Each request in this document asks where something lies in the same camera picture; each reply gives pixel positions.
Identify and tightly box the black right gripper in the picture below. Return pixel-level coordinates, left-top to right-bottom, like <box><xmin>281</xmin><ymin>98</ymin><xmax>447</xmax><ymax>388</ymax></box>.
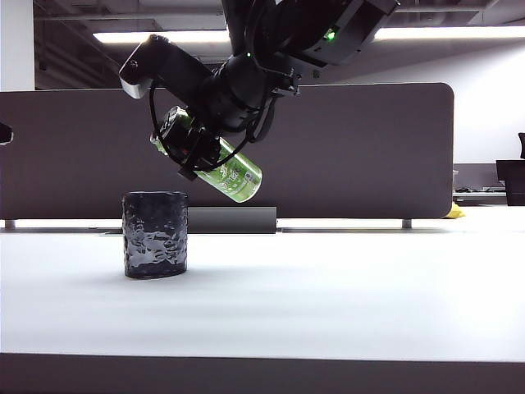
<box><xmin>157</xmin><ymin>59</ymin><xmax>267</xmax><ymax>182</ymax></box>

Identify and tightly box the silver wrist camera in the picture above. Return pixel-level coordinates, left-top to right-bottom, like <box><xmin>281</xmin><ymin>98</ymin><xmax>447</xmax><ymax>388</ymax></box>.
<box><xmin>118</xmin><ymin>61</ymin><xmax>153</xmax><ymax>100</ymax></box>

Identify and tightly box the grey cable tray cover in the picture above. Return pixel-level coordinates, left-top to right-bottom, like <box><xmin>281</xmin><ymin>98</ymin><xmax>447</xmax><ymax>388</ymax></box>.
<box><xmin>187</xmin><ymin>206</ymin><xmax>278</xmax><ymax>235</ymax></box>

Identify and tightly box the dark grey desk divider panel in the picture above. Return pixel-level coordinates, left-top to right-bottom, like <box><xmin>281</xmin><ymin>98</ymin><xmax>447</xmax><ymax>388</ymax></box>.
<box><xmin>0</xmin><ymin>83</ymin><xmax>454</xmax><ymax>221</ymax></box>

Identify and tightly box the green energy drink can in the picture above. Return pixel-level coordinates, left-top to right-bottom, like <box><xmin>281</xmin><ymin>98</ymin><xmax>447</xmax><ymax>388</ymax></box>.
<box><xmin>149</xmin><ymin>113</ymin><xmax>263</xmax><ymax>204</ymax></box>

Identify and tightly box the long ceiling light strip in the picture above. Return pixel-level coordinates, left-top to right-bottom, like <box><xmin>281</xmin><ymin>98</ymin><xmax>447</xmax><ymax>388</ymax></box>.
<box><xmin>92</xmin><ymin>26</ymin><xmax>525</xmax><ymax>44</ymax></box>

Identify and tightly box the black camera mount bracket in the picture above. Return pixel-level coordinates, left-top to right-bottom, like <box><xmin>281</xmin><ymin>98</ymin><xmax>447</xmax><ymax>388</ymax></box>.
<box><xmin>133</xmin><ymin>34</ymin><xmax>214</xmax><ymax>102</ymax></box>

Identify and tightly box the grey background desk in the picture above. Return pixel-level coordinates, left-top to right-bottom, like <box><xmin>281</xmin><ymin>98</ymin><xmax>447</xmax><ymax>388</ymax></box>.
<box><xmin>451</xmin><ymin>163</ymin><xmax>506</xmax><ymax>206</ymax></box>

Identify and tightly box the dark background cabinet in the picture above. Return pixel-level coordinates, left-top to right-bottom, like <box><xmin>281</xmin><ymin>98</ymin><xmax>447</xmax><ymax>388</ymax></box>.
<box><xmin>495</xmin><ymin>159</ymin><xmax>525</xmax><ymax>207</ymax></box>

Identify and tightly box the black camera cable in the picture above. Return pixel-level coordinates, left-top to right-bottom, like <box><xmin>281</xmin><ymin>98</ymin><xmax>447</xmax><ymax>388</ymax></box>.
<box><xmin>147</xmin><ymin>80</ymin><xmax>276</xmax><ymax>173</ymax></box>

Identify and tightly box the dark textured glass cup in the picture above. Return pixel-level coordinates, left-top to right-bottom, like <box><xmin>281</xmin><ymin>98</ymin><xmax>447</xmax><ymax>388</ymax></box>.
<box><xmin>121</xmin><ymin>190</ymin><xmax>189</xmax><ymax>282</ymax></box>

